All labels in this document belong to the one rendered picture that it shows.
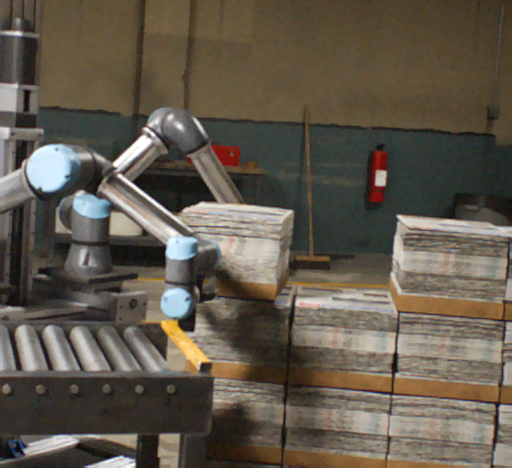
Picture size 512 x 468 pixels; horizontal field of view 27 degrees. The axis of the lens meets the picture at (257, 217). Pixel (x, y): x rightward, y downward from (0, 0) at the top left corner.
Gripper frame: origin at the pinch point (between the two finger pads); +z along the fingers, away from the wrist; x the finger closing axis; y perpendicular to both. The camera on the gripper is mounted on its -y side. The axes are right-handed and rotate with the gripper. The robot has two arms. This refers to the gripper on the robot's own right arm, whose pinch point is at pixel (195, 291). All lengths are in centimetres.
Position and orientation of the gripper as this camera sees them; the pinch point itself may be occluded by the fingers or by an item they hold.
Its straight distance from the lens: 289.8
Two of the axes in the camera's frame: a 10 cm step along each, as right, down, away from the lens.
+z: 0.8, -0.9, 9.9
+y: 0.7, -9.9, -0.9
